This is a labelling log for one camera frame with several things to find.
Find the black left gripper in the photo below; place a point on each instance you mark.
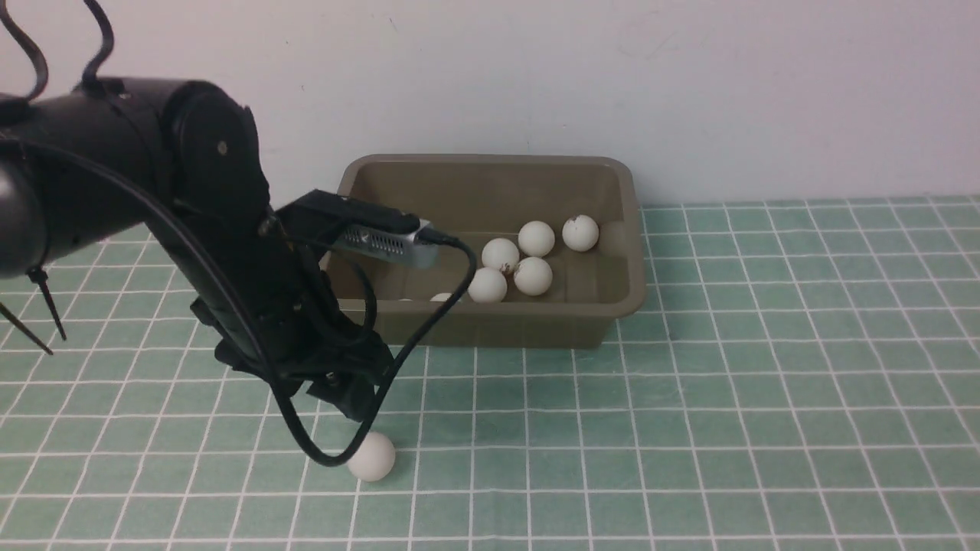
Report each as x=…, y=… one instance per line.
x=274, y=310

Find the plain white ping-pong ball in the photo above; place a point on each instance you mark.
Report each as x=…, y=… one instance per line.
x=374, y=459

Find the white printed ping-pong ball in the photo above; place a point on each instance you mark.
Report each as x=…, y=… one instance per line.
x=580, y=233
x=502, y=255
x=533, y=276

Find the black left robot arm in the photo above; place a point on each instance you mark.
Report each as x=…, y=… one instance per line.
x=183, y=158

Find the olive green plastic bin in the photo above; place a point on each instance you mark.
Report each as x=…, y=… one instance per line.
x=479, y=198

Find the green checkered tablecloth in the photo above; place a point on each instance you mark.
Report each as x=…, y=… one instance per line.
x=803, y=376

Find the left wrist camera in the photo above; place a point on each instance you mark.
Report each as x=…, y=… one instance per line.
x=367, y=233

